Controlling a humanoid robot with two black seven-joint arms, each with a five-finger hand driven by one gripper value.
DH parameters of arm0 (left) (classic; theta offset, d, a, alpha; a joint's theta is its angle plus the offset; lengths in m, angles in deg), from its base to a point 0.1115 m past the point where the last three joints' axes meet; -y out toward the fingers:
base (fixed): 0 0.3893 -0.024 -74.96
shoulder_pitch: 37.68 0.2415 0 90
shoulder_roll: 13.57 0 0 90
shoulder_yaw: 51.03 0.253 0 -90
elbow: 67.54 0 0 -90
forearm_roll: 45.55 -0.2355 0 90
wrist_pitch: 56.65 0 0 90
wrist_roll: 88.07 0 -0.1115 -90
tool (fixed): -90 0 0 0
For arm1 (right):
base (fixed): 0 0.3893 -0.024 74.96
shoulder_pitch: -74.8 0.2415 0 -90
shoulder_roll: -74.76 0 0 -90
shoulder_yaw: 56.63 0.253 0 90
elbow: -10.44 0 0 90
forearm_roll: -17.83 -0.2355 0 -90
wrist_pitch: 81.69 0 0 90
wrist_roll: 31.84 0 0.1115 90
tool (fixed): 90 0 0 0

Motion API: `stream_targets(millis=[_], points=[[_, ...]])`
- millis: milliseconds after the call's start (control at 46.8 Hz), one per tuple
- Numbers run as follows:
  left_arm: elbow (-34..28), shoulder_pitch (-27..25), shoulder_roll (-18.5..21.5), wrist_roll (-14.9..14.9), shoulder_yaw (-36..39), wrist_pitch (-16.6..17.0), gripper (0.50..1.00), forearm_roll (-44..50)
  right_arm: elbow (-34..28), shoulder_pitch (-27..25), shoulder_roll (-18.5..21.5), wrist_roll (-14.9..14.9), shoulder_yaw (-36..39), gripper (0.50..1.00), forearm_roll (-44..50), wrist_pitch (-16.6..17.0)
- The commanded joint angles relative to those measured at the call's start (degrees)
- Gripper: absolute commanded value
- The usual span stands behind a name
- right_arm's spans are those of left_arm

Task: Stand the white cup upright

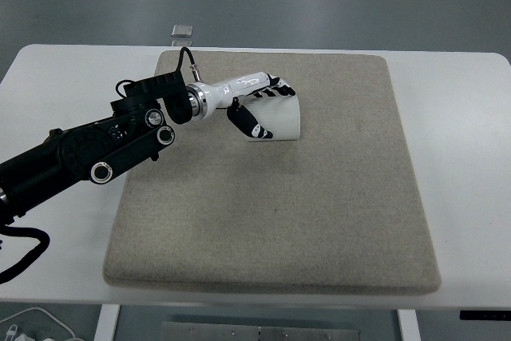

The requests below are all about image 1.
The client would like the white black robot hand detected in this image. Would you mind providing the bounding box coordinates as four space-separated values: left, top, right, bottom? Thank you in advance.
201 71 297 141

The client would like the white ribbed cup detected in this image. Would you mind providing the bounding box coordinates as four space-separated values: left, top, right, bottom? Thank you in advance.
241 93 303 143

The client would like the beige fabric mat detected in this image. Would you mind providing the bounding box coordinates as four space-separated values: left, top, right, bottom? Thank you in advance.
103 50 443 298

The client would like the grey metal plate with screws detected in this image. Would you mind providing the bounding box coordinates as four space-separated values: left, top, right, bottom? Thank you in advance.
160 320 360 341

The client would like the white table leg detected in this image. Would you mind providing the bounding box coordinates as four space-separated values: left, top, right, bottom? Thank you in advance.
94 303 121 341
397 309 420 341

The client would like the white plug adapter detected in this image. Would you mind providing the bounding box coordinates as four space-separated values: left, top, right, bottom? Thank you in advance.
3 323 41 341

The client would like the black table control box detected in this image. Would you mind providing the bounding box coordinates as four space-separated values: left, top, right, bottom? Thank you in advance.
459 310 511 322

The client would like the white cable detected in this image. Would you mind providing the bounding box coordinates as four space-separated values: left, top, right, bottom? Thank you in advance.
0 306 79 341

